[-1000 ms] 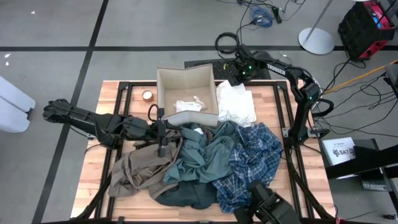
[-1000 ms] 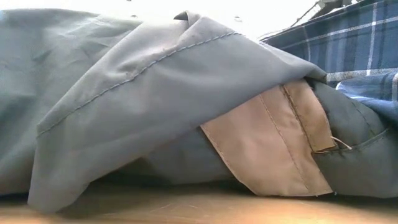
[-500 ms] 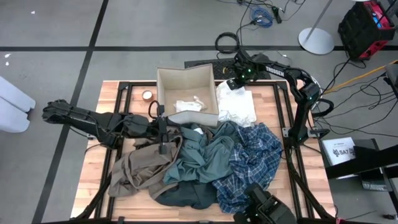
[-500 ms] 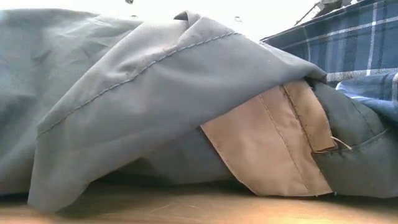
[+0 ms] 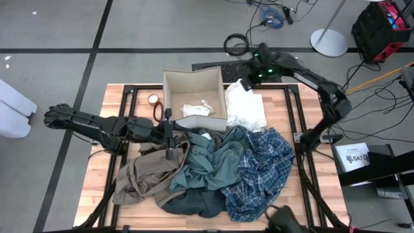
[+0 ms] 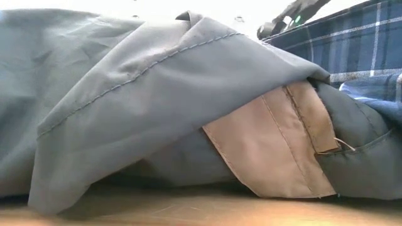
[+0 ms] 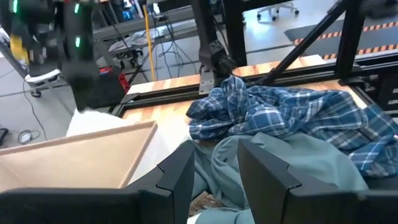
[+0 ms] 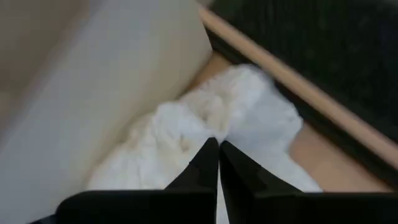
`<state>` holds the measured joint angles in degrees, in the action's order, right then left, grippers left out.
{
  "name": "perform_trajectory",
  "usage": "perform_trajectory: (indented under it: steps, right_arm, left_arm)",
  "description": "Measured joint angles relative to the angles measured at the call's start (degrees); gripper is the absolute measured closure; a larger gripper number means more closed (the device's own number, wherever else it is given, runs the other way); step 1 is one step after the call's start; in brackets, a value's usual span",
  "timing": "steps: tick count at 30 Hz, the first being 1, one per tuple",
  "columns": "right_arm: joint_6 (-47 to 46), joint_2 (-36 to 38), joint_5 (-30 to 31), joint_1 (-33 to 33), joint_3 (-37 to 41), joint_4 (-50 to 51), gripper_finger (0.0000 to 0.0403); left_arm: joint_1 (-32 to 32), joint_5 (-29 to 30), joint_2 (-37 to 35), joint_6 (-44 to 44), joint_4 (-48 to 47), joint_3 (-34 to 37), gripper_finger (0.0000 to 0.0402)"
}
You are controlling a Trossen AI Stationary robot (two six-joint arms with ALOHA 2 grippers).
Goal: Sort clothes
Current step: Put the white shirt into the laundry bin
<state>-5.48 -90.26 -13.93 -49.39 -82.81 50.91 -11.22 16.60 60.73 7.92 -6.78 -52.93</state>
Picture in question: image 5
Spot beige fabric storage box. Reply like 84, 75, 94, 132
161, 66, 228, 132

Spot grey metal object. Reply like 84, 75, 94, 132
400, 66, 414, 94

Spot white printed box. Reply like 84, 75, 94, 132
334, 142, 371, 174

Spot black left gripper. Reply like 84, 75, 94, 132
153, 108, 194, 161

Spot teal garment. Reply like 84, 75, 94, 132
169, 126, 252, 192

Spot blue plaid shirt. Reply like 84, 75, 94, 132
221, 127, 295, 223

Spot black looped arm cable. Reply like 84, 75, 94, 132
153, 101, 165, 123

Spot coiled black cable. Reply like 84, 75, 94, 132
223, 33, 251, 57

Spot dark navy garment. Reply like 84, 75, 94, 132
160, 187, 227, 218

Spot grey round-base stand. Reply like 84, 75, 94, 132
309, 0, 349, 58

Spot black equipment stand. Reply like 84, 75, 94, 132
338, 144, 414, 197

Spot tangled blue cable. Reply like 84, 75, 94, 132
260, 8, 285, 30

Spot yellow cable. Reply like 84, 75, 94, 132
345, 61, 414, 95

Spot red and black equipment case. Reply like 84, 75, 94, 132
351, 0, 412, 64

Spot khaki brown trousers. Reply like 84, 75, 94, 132
111, 131, 191, 208

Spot pale blue padded object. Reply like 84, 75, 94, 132
0, 79, 38, 139

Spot black rubber floor mat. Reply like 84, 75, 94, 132
191, 58, 283, 83

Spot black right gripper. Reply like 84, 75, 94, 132
241, 43, 286, 93

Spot large white cloth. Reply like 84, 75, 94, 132
224, 78, 268, 133

